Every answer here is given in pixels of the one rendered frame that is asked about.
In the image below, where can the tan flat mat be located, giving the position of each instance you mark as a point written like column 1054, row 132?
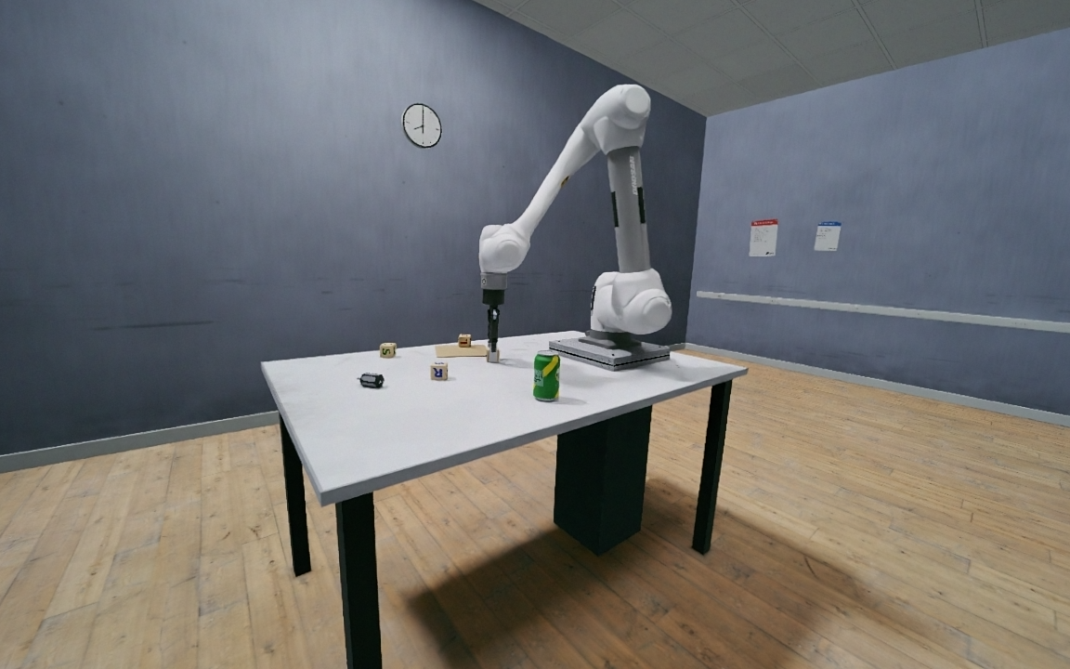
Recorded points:
column 449, row 351

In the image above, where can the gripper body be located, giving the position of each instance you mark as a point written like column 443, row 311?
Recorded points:
column 493, row 298

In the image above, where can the green and yellow drink can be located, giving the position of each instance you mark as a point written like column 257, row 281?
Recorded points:
column 546, row 375

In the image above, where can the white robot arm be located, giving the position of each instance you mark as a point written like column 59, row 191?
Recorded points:
column 625, row 302

